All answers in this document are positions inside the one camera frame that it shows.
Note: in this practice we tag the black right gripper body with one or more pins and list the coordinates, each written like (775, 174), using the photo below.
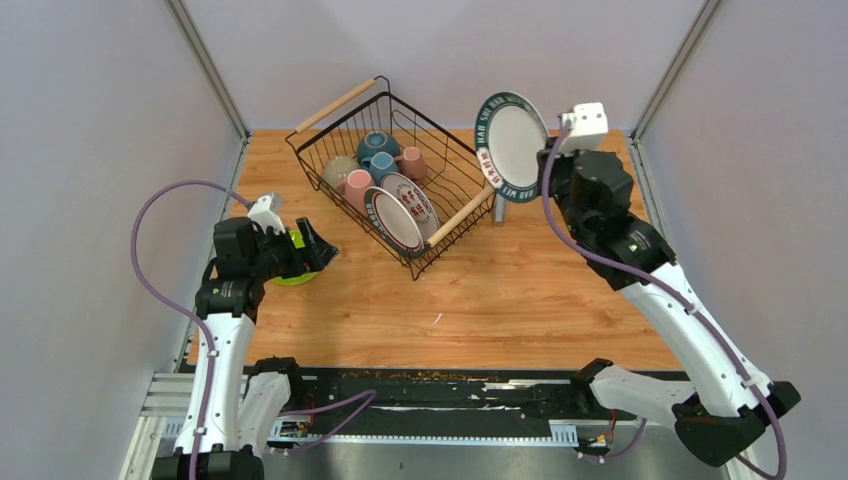
(560, 173)

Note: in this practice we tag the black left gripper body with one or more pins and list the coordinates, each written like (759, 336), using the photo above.
(276, 255)

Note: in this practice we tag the lime green plate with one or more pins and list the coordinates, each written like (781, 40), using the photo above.
(298, 242)

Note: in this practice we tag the white plate green lettered rim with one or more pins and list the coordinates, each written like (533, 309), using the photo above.
(508, 133)

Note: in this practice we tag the white plate red characters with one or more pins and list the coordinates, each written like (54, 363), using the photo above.
(416, 202)

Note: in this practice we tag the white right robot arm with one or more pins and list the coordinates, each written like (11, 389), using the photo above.
(726, 403)

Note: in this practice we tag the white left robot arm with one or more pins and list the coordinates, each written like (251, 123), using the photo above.
(230, 411)

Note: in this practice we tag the pink cup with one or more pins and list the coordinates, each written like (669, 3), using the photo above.
(357, 182)

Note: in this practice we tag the white plate dark striped rim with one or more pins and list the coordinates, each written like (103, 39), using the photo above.
(393, 222)

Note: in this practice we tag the beige ceramic bowl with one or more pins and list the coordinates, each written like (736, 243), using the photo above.
(337, 169)

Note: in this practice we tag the light blue mug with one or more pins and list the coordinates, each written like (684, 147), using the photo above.
(379, 166)

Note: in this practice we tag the dark blue ceramic bowl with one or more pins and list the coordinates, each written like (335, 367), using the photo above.
(376, 141)

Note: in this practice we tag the small mauve cup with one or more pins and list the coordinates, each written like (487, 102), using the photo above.
(412, 164)

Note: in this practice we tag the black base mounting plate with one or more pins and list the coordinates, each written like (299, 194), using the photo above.
(452, 403)

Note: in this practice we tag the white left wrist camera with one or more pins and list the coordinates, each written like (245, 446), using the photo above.
(265, 213)

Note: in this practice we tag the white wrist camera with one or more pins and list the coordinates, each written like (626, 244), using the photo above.
(265, 213)
(586, 126)

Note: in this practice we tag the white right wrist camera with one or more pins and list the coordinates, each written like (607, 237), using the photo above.
(586, 126)

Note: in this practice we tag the grey cylindrical handle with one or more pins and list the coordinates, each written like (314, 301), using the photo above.
(499, 210)

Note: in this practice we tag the black wire dish rack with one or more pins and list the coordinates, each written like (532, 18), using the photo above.
(461, 196)

